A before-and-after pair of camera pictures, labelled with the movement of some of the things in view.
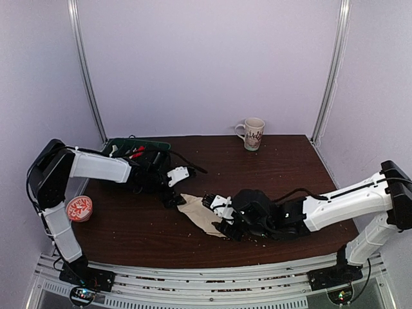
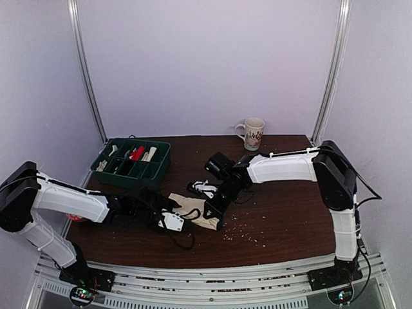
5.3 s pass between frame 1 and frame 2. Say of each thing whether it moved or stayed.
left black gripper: moved
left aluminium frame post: stayed
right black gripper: moved
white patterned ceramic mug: stayed
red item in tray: stayed
